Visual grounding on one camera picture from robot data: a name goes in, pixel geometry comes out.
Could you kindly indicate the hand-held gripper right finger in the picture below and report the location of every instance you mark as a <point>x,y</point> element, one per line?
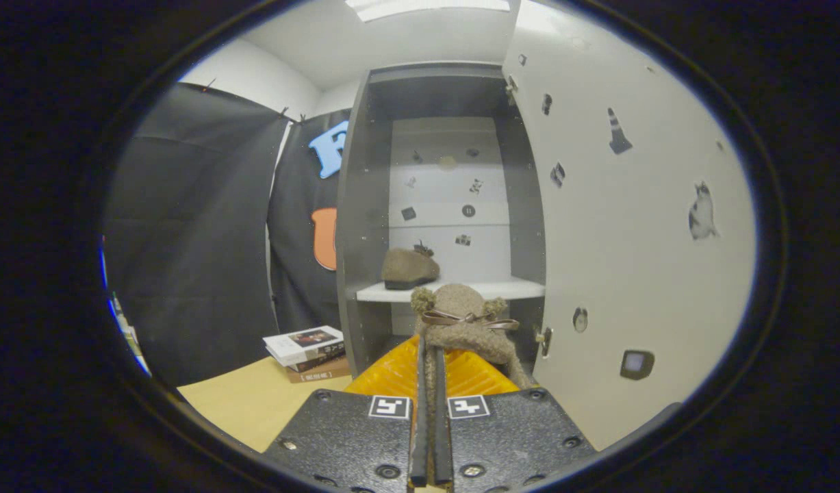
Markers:
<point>515,438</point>

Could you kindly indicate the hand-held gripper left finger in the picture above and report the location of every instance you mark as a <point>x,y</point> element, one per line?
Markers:
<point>337,438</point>

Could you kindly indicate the brown fuzzy shoe with bow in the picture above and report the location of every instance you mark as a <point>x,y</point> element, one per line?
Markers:
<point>464,322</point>

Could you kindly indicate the white shoe cabinet door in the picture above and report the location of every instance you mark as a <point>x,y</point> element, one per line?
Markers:
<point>632,274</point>

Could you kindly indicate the grey shoe cabinet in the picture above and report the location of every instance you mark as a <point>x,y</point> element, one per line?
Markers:
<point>361,205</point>

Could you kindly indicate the stack of books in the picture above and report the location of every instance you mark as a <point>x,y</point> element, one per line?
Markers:
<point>303,346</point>

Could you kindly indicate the black backdrop cloth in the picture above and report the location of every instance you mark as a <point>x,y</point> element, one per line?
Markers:
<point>187,239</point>

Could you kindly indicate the long ceiling light panel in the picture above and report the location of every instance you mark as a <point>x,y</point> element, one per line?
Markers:
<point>426,7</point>

